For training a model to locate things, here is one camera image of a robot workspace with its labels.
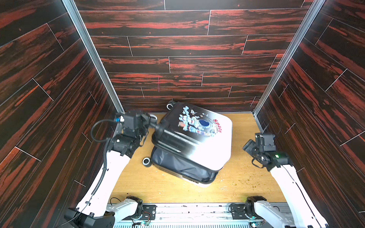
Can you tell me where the aluminium front rail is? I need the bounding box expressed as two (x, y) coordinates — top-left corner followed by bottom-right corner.
(111, 203), (317, 228)

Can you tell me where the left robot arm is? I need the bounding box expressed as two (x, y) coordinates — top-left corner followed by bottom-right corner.
(64, 111), (158, 228)

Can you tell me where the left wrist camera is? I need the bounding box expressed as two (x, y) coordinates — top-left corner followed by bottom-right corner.
(115, 113), (125, 123)

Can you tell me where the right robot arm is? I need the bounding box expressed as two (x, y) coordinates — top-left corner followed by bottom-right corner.
(243, 133), (329, 228)

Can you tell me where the left black camera cable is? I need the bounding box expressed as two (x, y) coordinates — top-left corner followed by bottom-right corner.
(90, 119), (120, 197)

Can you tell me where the black white astronaut suitcase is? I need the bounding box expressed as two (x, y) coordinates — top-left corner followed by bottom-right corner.
(150, 101), (233, 187)

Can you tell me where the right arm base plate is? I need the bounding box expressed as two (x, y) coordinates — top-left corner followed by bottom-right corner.
(228, 203), (264, 220)

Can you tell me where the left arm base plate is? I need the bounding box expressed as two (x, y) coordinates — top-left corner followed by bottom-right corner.
(123, 204), (157, 221)

